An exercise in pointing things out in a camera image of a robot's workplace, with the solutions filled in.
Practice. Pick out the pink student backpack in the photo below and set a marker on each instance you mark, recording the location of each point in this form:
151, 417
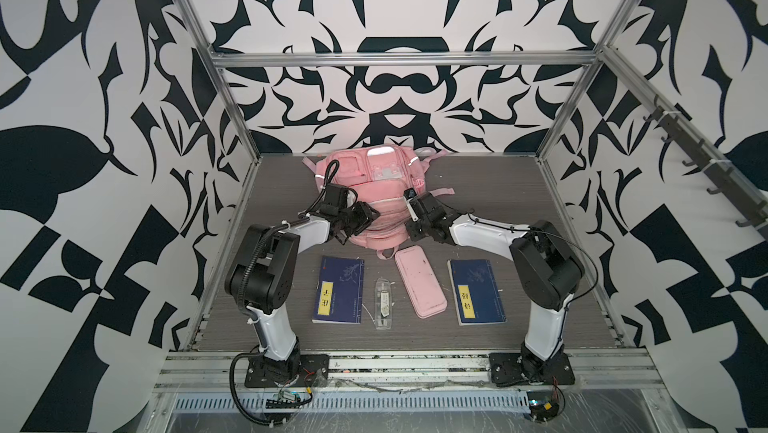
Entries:
380, 176

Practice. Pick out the green lit circuit board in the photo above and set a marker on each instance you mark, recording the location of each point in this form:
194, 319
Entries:
544, 409

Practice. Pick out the pink pencil case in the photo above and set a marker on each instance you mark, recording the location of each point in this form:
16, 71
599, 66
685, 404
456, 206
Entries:
423, 288

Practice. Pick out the white cable duct strip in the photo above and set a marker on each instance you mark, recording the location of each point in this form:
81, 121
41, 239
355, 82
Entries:
508, 401

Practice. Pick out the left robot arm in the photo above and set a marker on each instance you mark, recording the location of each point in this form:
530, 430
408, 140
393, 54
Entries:
262, 275

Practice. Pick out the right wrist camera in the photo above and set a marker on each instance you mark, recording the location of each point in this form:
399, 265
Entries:
412, 212

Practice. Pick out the aluminium cage frame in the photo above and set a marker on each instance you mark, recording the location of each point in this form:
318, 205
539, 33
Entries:
569, 81

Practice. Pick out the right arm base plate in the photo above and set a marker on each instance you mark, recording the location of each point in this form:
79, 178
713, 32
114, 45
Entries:
519, 369

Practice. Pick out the blue notebook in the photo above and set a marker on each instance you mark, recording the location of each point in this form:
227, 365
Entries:
339, 291
477, 297

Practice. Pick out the wall hook rail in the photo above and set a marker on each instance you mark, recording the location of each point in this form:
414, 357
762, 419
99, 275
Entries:
704, 157

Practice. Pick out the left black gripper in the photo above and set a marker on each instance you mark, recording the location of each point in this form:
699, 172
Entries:
366, 217

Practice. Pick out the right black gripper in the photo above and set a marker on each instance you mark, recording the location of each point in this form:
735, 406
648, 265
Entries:
412, 235

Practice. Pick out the right blue notebook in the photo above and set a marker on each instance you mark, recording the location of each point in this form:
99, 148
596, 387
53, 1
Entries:
477, 297

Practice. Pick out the left blue notebook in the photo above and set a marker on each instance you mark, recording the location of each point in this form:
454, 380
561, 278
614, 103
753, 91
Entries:
339, 291

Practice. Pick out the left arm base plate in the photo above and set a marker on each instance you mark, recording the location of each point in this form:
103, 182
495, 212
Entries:
268, 373

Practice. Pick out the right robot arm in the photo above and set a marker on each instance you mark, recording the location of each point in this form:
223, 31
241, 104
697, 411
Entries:
549, 270

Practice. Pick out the clear plastic packet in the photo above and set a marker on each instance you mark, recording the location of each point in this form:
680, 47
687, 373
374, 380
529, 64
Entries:
383, 305

